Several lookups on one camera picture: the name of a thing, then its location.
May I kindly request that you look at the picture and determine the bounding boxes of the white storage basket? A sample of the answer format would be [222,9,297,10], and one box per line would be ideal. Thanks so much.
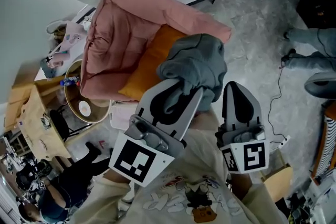
[109,102,140,129]

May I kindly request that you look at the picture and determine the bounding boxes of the white tote bag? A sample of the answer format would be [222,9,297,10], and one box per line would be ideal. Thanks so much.
[56,22,89,53]

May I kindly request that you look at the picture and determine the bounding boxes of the person's right forearm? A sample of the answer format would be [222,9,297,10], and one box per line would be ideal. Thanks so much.
[230,170,255,204]

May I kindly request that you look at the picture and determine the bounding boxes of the pink bag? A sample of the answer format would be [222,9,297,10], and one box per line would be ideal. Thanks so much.
[48,51,70,69]

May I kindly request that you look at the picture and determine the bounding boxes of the black chair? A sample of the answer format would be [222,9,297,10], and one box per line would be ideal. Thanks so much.
[49,109,92,144]

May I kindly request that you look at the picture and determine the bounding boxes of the light wooden table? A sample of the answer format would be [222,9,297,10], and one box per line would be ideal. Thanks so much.
[5,78,71,163]

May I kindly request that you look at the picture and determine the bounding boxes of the round wooden table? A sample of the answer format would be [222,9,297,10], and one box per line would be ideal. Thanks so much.
[64,59,112,124]

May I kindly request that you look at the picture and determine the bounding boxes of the orange cushion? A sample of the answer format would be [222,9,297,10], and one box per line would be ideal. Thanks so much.
[118,24,191,102]

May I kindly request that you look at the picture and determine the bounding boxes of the grey-blue garment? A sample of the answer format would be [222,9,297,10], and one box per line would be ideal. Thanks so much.
[156,33,228,116]

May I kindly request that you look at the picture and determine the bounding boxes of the person's cream trousers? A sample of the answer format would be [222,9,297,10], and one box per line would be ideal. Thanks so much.
[187,109,224,140]

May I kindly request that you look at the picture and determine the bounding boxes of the person's left forearm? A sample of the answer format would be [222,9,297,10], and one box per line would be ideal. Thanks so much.
[102,168,137,189]

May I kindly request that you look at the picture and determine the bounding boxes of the black box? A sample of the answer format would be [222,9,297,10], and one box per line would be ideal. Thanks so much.
[296,0,336,29]

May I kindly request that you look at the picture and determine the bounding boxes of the black floor cable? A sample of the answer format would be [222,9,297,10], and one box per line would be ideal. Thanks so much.
[269,60,289,140]

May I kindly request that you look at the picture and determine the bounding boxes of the person's cream shirt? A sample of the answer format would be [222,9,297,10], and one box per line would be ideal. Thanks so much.
[70,127,289,224]

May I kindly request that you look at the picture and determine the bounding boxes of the blue bottle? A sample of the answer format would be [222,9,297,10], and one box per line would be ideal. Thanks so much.
[59,76,81,87]

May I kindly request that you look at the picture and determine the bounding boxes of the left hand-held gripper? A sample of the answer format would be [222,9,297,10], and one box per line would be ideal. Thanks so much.
[109,78,205,187]

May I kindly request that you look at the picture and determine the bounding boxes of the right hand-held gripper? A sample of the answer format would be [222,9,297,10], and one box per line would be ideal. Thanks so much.
[215,81,271,174]

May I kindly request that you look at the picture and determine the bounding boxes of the white plate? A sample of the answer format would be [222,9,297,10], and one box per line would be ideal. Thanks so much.
[78,101,91,116]

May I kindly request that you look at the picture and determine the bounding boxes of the pink sofa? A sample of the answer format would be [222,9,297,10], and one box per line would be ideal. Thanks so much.
[79,0,233,103]

